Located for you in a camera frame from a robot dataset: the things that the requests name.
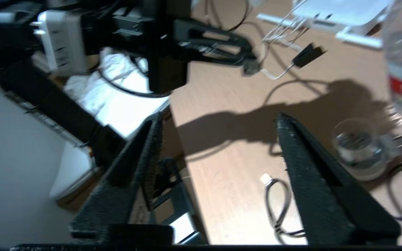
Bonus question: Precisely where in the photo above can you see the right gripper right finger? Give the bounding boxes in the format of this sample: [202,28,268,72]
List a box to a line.
[276,112,402,245]

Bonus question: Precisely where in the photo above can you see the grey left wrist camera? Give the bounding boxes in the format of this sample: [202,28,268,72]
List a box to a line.
[30,9,90,76]

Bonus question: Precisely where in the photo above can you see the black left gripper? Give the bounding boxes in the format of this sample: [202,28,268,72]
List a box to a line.
[82,0,258,94]

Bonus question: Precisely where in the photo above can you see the small black plastic clip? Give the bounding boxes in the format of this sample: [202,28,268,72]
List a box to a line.
[293,43,328,69]

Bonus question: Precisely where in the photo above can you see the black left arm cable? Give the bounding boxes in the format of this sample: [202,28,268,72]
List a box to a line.
[96,52,173,99]

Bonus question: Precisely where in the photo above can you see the white wifi router with antennas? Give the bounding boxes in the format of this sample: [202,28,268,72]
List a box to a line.
[256,0,395,49]

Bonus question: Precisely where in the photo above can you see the white adapter cable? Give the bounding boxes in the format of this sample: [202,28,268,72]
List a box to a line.
[261,0,315,81]

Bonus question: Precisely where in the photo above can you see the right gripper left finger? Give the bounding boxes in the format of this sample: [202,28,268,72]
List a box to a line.
[69,113,173,245]

